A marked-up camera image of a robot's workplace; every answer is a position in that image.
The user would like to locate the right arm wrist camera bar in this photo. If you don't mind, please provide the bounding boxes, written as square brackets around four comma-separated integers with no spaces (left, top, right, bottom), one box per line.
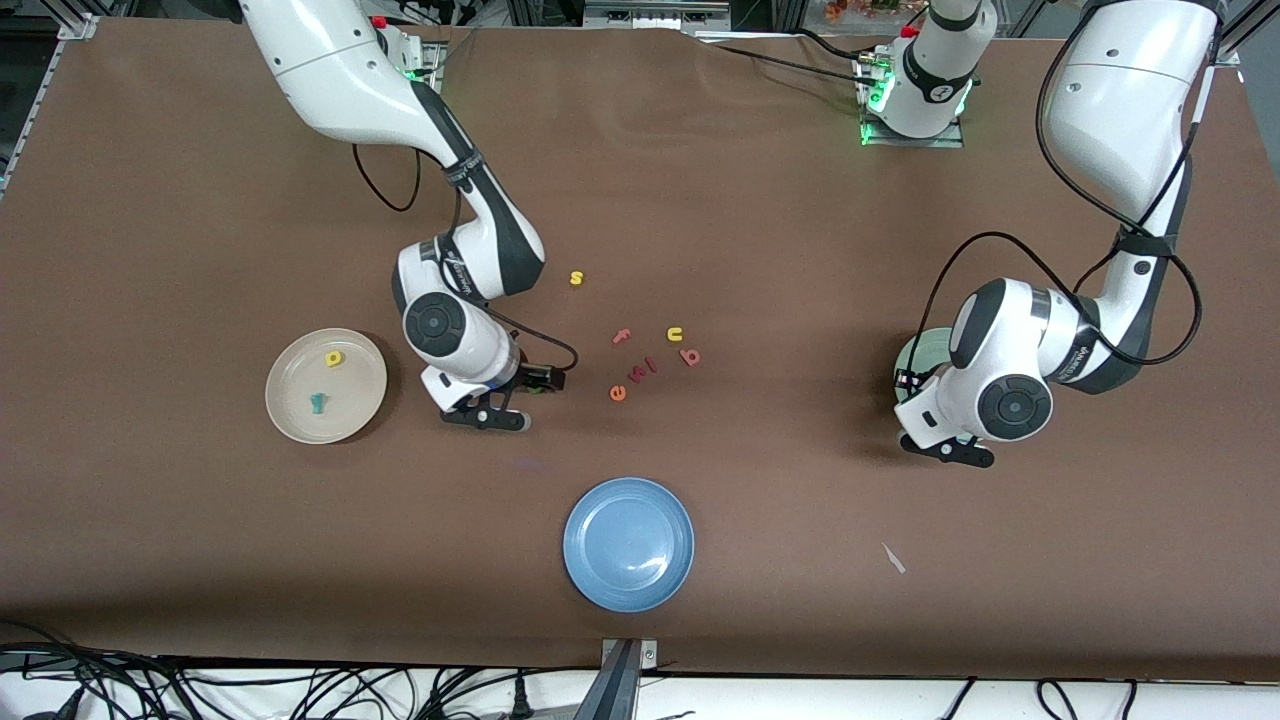
[440,393,532,434]

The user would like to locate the grey metal frame device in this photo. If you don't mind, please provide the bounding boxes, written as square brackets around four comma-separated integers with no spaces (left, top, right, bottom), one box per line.
[585,0,731,29]

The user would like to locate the grey metal stand bracket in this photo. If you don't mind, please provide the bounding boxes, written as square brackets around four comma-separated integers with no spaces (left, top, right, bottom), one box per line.
[598,636,661,720]

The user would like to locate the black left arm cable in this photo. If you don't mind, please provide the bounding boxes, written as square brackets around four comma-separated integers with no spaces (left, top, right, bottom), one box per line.
[915,95,1201,401]

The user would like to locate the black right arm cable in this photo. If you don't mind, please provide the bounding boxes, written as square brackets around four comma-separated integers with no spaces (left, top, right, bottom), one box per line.
[350,140,581,379]

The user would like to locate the aluminium frame rail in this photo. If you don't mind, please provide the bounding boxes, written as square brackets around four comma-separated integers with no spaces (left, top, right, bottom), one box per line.
[1210,0,1280,69]
[0,10,101,201]

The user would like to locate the orange artificial flowers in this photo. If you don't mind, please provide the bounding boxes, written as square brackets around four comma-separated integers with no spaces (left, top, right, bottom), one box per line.
[825,0,931,23]

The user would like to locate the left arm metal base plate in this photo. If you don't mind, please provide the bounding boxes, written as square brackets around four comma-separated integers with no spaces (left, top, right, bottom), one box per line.
[860,50,966,149]

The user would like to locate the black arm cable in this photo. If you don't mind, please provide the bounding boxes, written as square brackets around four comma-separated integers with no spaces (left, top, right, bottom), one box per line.
[350,140,581,379]
[915,95,1201,401]

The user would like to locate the thick black floor cable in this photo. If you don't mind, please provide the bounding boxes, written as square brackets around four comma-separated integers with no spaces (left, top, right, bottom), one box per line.
[0,620,201,720]

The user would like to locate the blue plate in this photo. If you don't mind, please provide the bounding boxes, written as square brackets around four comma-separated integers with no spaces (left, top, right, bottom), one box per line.
[563,477,696,613]

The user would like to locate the brown paper table cover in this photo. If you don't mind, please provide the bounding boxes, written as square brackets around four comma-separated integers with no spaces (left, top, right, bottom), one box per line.
[0,15,1280,683]

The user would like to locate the beige brown plate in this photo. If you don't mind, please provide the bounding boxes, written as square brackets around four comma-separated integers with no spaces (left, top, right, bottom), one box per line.
[265,328,389,445]

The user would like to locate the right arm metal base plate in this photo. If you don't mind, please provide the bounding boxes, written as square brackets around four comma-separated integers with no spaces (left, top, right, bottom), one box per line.
[400,40,443,83]

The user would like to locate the black cable on table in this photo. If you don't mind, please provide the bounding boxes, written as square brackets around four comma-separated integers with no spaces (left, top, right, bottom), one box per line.
[700,28,886,91]

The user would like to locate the arm wrist camera bar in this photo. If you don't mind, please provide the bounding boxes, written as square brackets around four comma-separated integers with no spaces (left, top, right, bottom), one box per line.
[440,393,532,434]
[898,432,997,470]

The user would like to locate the light green plate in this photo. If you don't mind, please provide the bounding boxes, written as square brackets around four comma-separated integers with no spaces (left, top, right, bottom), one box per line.
[893,330,956,406]

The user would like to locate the left arm wrist camera bar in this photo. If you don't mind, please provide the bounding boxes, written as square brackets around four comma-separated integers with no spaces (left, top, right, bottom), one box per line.
[898,432,997,470]

